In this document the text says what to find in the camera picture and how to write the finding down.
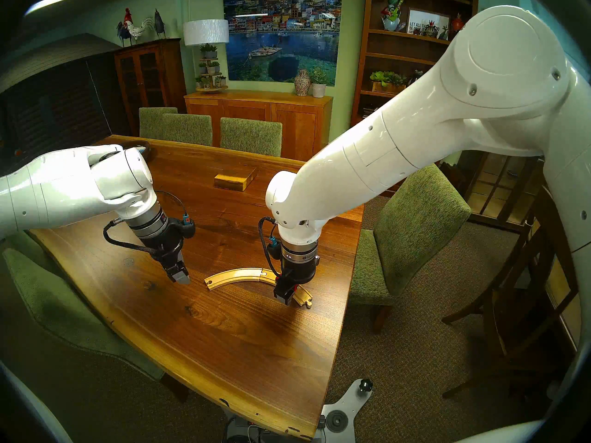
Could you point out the tall dark wooden cabinet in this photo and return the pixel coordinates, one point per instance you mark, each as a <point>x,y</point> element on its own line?
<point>150,77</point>

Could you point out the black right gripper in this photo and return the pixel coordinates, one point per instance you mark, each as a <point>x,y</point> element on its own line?
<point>300,273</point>

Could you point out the harbour town painting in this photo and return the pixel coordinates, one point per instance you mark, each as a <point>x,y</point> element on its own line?
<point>281,36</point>

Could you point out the green frog figurine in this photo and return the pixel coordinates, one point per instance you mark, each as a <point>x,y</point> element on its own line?
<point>391,15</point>

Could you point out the patterned ceramic vase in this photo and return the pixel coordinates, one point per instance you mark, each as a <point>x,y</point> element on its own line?
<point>302,83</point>

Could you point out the succulent in wooden planter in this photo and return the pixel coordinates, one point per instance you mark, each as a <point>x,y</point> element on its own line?
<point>385,80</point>

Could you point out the curved wooden train track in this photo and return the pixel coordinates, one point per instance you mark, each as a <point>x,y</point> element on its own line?
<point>235,277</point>
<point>304,299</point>

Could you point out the flat wooden box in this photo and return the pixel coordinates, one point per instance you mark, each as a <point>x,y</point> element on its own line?
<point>233,179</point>

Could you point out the glass door wooden cabinet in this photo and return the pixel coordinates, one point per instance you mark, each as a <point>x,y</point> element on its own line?
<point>503,188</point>

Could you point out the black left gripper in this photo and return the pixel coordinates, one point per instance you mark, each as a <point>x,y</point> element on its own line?
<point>171,241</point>

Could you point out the dark wooden slatted chair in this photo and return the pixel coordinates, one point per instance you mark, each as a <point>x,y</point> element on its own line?
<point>549,253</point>

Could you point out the blue and red rooster figurine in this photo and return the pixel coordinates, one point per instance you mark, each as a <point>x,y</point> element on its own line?
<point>123,31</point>

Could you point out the ceiling light panel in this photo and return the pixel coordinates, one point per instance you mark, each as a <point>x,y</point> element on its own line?
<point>48,2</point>

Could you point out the white rooster figurine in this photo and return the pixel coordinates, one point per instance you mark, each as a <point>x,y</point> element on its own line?
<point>138,30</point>

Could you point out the dark wooden bookshelf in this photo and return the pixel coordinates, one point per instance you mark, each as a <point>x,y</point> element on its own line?
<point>383,45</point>

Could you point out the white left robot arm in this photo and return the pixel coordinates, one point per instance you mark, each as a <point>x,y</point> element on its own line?
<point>60,188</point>

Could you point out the tiered stand with small plants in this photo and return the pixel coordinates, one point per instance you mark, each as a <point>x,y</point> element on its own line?
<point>210,68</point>

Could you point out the round tray with blue inlay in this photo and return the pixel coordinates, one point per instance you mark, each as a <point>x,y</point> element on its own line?
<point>144,147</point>

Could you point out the white drum lamp shade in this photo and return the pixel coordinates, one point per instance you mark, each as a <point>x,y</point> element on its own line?
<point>206,32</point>

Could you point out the plant in white pot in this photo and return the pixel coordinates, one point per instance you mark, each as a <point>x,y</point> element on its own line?
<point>318,89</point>

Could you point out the small red jar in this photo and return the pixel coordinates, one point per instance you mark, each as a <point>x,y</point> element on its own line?
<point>456,22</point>

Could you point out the light wooden sideboard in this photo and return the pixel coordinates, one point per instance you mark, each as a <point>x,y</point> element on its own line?
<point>295,128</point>

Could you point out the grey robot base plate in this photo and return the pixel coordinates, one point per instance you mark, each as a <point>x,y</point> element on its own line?
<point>344,410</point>

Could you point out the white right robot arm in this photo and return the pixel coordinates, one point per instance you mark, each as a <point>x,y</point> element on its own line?
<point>415,123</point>

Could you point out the framed text sign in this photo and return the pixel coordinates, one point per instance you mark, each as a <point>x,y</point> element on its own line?
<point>422,21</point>

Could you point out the green upholstered dining chair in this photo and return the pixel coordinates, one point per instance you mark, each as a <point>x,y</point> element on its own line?
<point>251,136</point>
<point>415,225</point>
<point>187,129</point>
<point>150,121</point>
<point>51,308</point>

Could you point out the dark bird figurine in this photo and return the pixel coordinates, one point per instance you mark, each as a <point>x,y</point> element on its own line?
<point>159,26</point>

